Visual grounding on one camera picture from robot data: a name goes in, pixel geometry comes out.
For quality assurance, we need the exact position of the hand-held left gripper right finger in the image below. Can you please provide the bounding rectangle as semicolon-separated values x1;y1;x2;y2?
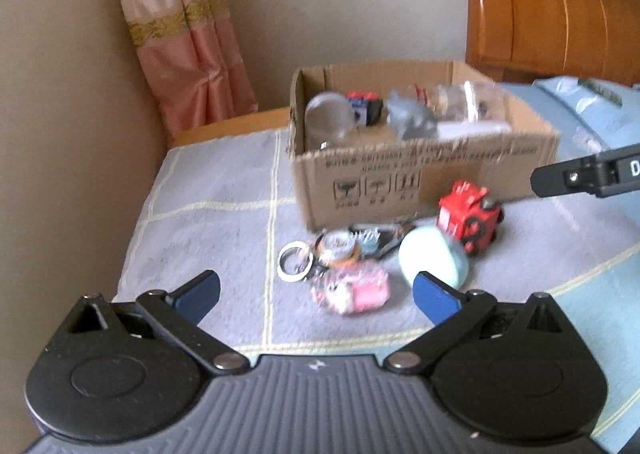
382;271;577;376

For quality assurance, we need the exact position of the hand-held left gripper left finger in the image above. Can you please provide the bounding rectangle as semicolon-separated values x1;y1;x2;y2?
65;270;251;376

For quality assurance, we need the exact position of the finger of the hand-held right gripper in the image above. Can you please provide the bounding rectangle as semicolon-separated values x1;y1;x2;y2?
531;157;601;198

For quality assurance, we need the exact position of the pink keychain charm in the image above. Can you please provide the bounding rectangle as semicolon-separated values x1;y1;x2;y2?
310;267;390;316

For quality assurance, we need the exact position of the cardboard box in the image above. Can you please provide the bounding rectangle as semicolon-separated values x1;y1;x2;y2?
286;60;561;232

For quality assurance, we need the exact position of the clear plastic bowl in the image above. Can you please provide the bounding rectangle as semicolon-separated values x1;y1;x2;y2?
435;81;506;125

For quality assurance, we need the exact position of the black toy with red wheels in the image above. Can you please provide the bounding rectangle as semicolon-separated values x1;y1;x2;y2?
347;92;385;127

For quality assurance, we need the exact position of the clear plastic jar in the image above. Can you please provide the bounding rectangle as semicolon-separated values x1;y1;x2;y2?
304;91;357;150

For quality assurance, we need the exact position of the round teal case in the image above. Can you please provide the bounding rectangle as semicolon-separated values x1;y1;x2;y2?
398;227;471;287

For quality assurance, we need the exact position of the grey and teal checked towel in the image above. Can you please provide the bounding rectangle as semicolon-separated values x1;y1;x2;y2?
115;129;640;440

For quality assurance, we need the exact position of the blue floral pillow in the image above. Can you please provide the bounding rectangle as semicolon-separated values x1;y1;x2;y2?
500;76;640;160

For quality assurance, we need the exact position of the wooden nightstand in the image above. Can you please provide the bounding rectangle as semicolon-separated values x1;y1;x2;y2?
172;107;293;147

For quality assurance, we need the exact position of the wooden headboard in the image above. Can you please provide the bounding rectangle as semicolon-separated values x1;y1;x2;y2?
455;0;640;85

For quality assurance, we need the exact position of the pink curtain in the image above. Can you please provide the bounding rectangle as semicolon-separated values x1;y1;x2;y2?
107;0;258;140

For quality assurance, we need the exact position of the metal key ring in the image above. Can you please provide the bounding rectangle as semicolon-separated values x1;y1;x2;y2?
278;241;316;281

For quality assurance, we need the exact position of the round keychain charm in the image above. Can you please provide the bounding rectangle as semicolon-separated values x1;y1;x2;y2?
315;229;361;267

